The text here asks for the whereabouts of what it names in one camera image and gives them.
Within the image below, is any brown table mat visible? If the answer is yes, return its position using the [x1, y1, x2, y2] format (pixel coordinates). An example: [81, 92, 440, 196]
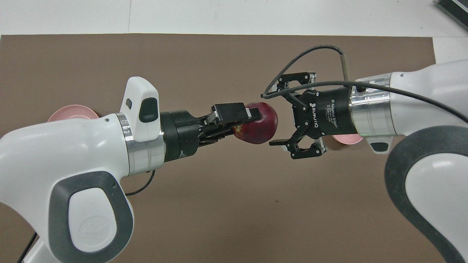
[0, 34, 456, 263]

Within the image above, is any pink plate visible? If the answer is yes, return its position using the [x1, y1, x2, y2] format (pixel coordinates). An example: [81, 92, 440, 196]
[47, 104, 100, 123]

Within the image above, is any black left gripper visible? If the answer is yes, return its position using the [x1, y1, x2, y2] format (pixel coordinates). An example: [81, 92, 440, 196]
[160, 103, 262, 163]

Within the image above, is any dark red apple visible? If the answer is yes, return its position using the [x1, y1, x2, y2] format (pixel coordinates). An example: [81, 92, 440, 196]
[232, 102, 279, 145]

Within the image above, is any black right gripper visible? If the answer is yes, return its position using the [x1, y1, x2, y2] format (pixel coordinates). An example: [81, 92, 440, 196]
[269, 72, 357, 160]

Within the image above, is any pink bowl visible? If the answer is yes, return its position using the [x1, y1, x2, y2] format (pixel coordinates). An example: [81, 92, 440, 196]
[331, 133, 364, 145]

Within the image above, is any dark ribbed metal device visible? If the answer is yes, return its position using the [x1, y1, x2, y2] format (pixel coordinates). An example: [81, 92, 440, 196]
[435, 0, 468, 31]

